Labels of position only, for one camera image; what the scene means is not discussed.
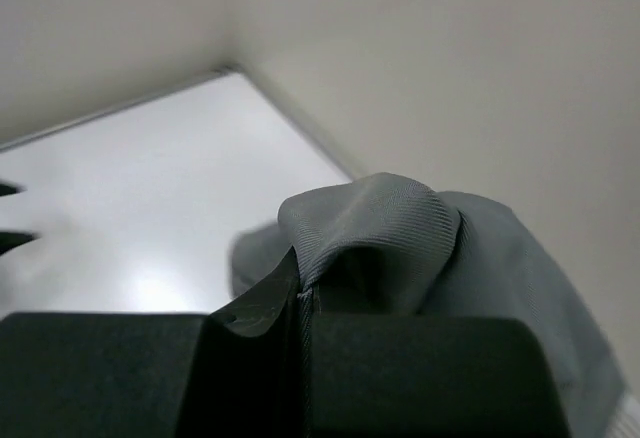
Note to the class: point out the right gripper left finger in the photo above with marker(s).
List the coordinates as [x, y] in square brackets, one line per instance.
[231, 373]

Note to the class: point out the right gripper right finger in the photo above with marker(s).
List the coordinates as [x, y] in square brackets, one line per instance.
[383, 375]

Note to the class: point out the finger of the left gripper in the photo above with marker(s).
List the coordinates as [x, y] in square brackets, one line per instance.
[10, 240]
[7, 189]

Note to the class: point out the grey pleated skirt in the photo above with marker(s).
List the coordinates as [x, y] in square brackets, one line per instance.
[417, 251]

